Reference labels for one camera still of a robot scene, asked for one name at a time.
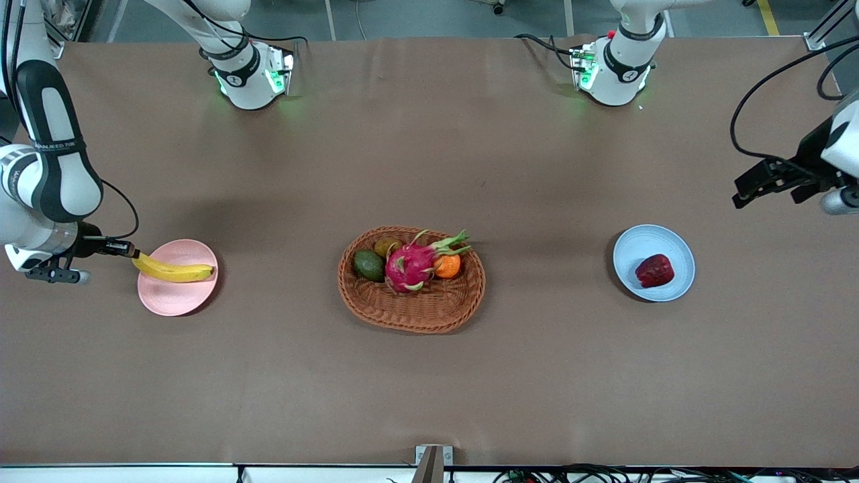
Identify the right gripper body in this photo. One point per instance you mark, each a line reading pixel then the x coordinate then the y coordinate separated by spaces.
pixel 88 241

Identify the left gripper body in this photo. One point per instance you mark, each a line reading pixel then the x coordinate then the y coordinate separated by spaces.
pixel 813 151

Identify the yellow banana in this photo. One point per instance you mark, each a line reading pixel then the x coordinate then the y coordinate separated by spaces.
pixel 174 272

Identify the dark red apple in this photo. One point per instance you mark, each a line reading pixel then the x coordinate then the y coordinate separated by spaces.
pixel 654 271

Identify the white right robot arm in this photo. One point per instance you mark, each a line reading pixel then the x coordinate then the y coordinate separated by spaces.
pixel 249 90

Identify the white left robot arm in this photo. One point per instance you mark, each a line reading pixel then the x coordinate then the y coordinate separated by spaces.
pixel 621 67

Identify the pink round plate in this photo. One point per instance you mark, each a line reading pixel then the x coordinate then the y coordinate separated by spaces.
pixel 174 298

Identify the light blue round plate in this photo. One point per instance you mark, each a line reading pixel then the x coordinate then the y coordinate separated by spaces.
pixel 644 241

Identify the green avocado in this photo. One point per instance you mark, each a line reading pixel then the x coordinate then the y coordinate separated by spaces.
pixel 369 266

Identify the brown kiwi fruit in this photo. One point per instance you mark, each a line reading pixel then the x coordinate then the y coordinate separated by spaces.
pixel 386 247

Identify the pink dragon fruit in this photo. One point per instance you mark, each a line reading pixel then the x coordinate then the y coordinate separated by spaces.
pixel 409 266

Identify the brown wicker basket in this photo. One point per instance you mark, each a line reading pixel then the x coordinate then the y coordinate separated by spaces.
pixel 416 312

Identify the orange fruit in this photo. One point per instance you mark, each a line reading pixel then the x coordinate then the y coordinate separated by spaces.
pixel 448 267

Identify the aluminium frame corner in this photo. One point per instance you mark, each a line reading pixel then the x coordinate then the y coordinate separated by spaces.
pixel 815 41
pixel 57 48

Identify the white table edge rail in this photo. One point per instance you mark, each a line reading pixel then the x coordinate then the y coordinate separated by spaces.
pixel 134 475

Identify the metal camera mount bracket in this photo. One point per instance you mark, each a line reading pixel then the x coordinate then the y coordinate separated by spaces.
pixel 433 463

